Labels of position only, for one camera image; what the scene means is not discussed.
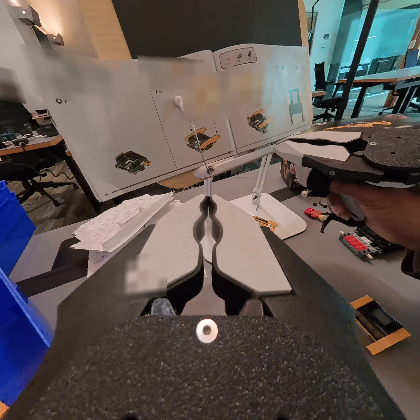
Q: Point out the red lego piece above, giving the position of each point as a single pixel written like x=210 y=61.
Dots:
x=311 y=212

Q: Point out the wooden office desk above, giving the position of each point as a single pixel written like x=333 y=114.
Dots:
x=377 y=78
x=39 y=142

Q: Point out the black orange printed box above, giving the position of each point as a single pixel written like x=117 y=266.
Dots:
x=357 y=124

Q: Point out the person's right hand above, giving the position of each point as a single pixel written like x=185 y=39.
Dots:
x=387 y=213

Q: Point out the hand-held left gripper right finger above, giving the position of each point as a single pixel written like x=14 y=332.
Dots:
x=249 y=249

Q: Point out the orange black cardboard tray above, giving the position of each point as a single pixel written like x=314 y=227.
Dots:
x=380 y=323

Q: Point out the white paper sheet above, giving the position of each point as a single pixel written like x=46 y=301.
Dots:
x=95 y=261

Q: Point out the wall lamp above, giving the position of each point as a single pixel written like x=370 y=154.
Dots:
x=55 y=39
x=29 y=16

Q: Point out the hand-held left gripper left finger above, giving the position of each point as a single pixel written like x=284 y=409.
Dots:
x=174 y=236

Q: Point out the white metal book stand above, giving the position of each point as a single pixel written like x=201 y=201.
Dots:
x=282 y=216

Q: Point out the blue plastic bin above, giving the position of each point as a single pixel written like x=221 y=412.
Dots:
x=13 y=216
x=19 y=328

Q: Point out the lego instruction booklet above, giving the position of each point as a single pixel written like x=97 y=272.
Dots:
x=131 y=131

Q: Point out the wooden black partition panel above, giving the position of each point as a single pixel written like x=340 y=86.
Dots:
x=197 y=26

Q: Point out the black steel pillar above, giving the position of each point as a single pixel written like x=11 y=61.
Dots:
x=359 y=59

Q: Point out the small black cardboard box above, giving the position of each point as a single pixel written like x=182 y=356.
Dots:
x=290 y=174

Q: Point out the black office chair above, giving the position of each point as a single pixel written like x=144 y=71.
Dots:
x=323 y=88
x=29 y=177

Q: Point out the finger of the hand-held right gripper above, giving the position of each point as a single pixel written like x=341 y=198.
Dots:
x=311 y=153
x=341 y=135

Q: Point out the grey red lego assembly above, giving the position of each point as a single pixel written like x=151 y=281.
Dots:
x=364 y=242

